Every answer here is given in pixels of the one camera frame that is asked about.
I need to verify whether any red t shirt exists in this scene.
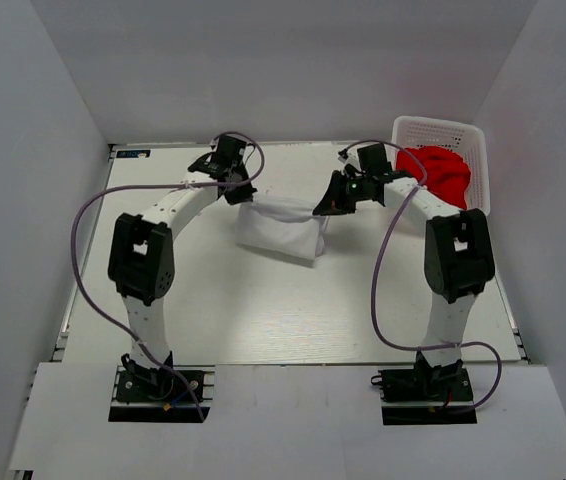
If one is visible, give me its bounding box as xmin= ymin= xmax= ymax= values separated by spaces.
xmin=407 ymin=146 xmax=471 ymax=210

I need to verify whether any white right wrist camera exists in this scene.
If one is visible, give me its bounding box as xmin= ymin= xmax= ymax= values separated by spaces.
xmin=337 ymin=149 xmax=360 ymax=169

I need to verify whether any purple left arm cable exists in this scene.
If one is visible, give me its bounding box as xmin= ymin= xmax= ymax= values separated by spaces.
xmin=71 ymin=131 xmax=266 ymax=420

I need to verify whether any blue table label sticker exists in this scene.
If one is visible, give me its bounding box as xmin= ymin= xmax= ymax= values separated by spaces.
xmin=116 ymin=149 xmax=151 ymax=159

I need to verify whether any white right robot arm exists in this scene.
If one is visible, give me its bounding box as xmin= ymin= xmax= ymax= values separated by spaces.
xmin=313 ymin=140 xmax=495 ymax=399

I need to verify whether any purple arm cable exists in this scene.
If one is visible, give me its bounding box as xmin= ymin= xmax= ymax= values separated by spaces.
xmin=336 ymin=138 xmax=503 ymax=413
xmin=71 ymin=131 xmax=266 ymax=420

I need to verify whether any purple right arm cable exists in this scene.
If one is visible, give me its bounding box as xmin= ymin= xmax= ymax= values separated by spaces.
xmin=336 ymin=138 xmax=503 ymax=413

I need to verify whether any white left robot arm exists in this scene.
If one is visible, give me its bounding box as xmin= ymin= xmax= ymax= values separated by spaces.
xmin=107 ymin=133 xmax=257 ymax=399

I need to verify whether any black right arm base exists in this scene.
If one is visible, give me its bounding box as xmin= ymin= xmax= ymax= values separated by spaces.
xmin=370 ymin=367 xmax=478 ymax=426

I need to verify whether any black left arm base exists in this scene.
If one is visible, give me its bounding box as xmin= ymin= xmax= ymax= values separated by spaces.
xmin=108 ymin=366 xmax=215 ymax=424

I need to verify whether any white plastic basket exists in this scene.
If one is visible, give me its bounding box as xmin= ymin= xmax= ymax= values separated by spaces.
xmin=392 ymin=116 xmax=490 ymax=214

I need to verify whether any white t shirt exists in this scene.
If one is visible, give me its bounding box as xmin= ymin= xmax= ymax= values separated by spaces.
xmin=235 ymin=194 xmax=328 ymax=262

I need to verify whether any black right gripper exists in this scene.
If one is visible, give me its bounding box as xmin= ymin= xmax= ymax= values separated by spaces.
xmin=315 ymin=170 xmax=371 ymax=216

